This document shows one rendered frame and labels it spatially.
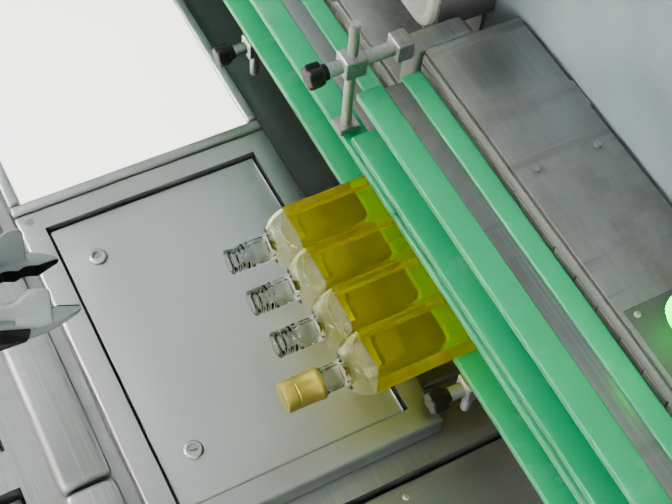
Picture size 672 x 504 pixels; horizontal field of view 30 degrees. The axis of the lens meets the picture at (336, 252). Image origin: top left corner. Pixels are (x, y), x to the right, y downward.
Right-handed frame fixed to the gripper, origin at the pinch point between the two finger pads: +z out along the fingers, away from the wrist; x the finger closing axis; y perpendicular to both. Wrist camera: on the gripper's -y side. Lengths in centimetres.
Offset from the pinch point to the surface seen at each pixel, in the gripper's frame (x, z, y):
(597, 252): -18, 46, 16
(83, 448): -1.7, 8.5, -27.4
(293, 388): -11.9, 22.8, -7.1
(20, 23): 61, 22, -21
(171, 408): -1.5, 18.3, -23.6
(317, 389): -12.9, 25.1, -6.8
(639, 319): -26, 45, 16
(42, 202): 31.0, 15.1, -23.5
